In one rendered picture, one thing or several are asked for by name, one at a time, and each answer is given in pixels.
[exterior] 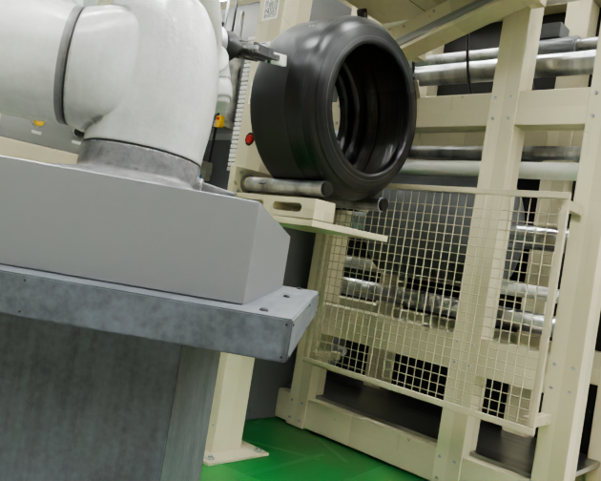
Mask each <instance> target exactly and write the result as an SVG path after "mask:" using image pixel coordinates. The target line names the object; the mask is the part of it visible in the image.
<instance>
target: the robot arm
mask: <svg viewBox="0 0 601 481"><path fill-rule="evenodd" d="M234 58H239V59H244V60H250V61H255V62H259V61H261V62H263V61H264V60H265V62H266V63H270V64H274V65H278V66H281V67H286V59H287V56H286V55H284V54H280V53H277V52H274V50H272V49H270V48H267V47H265V46H262V45H261V44H260V43H258V42H254V43H253V44H250V43H247V42H246V41H243V40H238V37H237V35H236V34H235V33H234V32H232V31H227V30H225V29H224V28H223V27H222V24H221V8H220V0H113V2H112V4H111V5H104V6H92V7H86V6H83V0H0V114H4V115H12V116H17V117H22V118H26V119H31V120H37V121H45V122H53V123H58V124H64V125H69V126H71V127H73V128H75V129H76V130H78V131H80V132H83V133H85V134H84V139H83V143H82V146H81V149H80V152H79V156H78V159H77V162H76V164H65V163H50V164H52V165H58V166H63V167H69V168H74V169H79V170H85V171H90V172H96V173H101V174H106V175H112V176H117V177H123V178H132V179H138V180H143V181H149V182H154V183H159V184H165V185H170V186H175V187H181V188H186V189H192V190H197V191H202V192H208V193H213V194H219V195H224V196H229V197H236V196H235V195H236V193H233V192H230V191H227V190H224V189H221V188H218V187H216V186H214V185H211V184H208V183H205V182H204V179H202V178H199V175H200V167H201V163H202V160H203V156H204V152H205V149H206V146H207V143H208V140H209V136H210V133H211V129H212V125H213V120H214V115H215V114H218V113H220V112H222V111H224V110H225V109H226V108H227V107H228V106H229V104H230V103H231V101H232V96H233V88H232V83H231V81H230V78H231V75H230V70H229V61H231V60H232V59H234Z"/></svg>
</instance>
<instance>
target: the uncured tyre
mask: <svg viewBox="0 0 601 481"><path fill-rule="evenodd" d="M312 24H317V25H315V26H314V27H311V28H307V27H308V26H309V25H312ZM268 48H270V49H272V50H274V52H277V53H280V54H284V55H286V56H287V59H286V67H281V66H278V65H274V64H270V63H266V62H265V60H264V61H263V62H261V61H260V62H259V64H258V67H257V69H256V72H255V76H254V80H253V84H252V90H251V98H250V117H251V126H252V132H253V137H254V140H255V143H256V146H257V149H258V152H259V156H260V158H261V160H262V162H263V164H264V165H265V167H266V169H267V170H268V172H269V173H270V174H271V176H272V177H273V178H289V179H307V180H324V181H330V182H331V183H332V186H333V191H332V194H331V195H330V196H329V197H318V196H306V195H299V196H302V197H305V198H310V199H333V200H344V201H357V200H361V199H368V198H371V197H373V196H375V195H377V194H379V193H380V192H381V191H382V190H383V189H384V188H385V187H386V186H387V185H388V184H389V183H390V182H391V181H392V180H393V178H394V177H396V175H397V174H398V173H399V172H400V170H401V169H402V167H403V165H404V163H405V161H406V159H407V157H408V154H409V152H410V149H411V146H412V142H413V138H414V135H415V129H416V120H417V97H416V90H415V84H414V79H413V75H412V72H411V69H410V67H409V64H408V61H407V59H406V57H405V55H404V52H403V51H402V49H401V48H400V46H399V45H398V43H397V42H396V41H395V40H394V39H393V37H392V36H391V35H390V34H389V33H388V31H387V30H386V29H385V28H383V27H382V26H381V25H380V24H378V23H377V22H375V21H373V20H371V19H368V18H365V17H360V16H356V15H343V16H337V17H332V18H326V19H322V20H316V21H310V22H305V23H300V24H298V25H296V26H293V27H291V28H290V29H288V30H287V31H284V32H283V33H281V34H280V35H279V36H278V37H277V38H275V39H274V40H273V42H272V43H271V44H270V45H269V46H268ZM335 86H336V89H337V92H338V97H339V101H340V127H339V131H338V135H337V136H336V133H335V129H334V123H333V113H332V103H333V93H334V87H335Z"/></svg>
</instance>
